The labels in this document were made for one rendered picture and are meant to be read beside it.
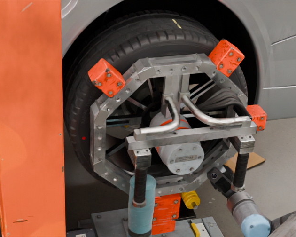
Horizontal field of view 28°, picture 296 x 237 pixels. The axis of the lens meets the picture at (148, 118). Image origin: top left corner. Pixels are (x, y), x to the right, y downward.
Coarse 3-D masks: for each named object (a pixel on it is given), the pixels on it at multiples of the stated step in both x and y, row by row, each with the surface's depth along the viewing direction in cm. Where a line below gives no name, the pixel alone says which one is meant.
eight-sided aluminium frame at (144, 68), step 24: (144, 72) 184; (168, 72) 187; (192, 72) 190; (216, 72) 193; (120, 96) 187; (240, 96) 201; (96, 120) 189; (96, 144) 194; (96, 168) 199; (168, 192) 216
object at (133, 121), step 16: (208, 80) 207; (160, 96) 204; (192, 96) 209; (208, 96) 228; (144, 112) 206; (224, 112) 215; (192, 128) 233; (112, 144) 227; (208, 144) 221; (112, 160) 213; (128, 160) 223; (160, 160) 227; (160, 176) 222
